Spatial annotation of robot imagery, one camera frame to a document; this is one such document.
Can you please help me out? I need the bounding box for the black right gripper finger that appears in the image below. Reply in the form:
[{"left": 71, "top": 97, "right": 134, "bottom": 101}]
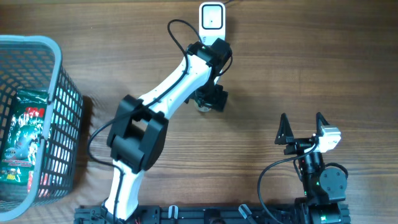
[
  {"left": 316, "top": 112, "right": 329, "bottom": 136},
  {"left": 274, "top": 113, "right": 294, "bottom": 145}
]

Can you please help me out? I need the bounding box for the green lid jar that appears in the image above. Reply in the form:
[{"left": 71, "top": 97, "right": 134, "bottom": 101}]
[{"left": 194, "top": 102, "right": 211, "bottom": 113}]

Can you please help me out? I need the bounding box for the green glove package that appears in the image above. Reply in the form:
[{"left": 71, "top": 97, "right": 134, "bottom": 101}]
[{"left": 1, "top": 88, "right": 48, "bottom": 185}]

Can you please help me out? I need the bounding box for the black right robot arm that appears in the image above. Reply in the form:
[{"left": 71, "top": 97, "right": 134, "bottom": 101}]
[{"left": 275, "top": 113, "right": 351, "bottom": 224}]

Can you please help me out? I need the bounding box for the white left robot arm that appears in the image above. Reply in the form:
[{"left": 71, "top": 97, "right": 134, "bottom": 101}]
[{"left": 103, "top": 39, "right": 233, "bottom": 223}]

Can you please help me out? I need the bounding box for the white barcode scanner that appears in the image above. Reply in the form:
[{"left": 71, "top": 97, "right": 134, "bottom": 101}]
[{"left": 198, "top": 2, "right": 226, "bottom": 45}]

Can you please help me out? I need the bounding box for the grey plastic basket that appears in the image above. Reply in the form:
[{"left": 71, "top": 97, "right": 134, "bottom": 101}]
[{"left": 1, "top": 35, "right": 84, "bottom": 222}]

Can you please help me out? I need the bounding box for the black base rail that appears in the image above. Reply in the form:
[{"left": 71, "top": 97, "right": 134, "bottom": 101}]
[{"left": 73, "top": 203, "right": 351, "bottom": 224}]

